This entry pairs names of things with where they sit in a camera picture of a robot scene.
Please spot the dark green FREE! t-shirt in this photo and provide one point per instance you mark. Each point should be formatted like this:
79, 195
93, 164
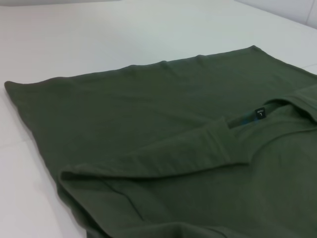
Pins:
173, 148

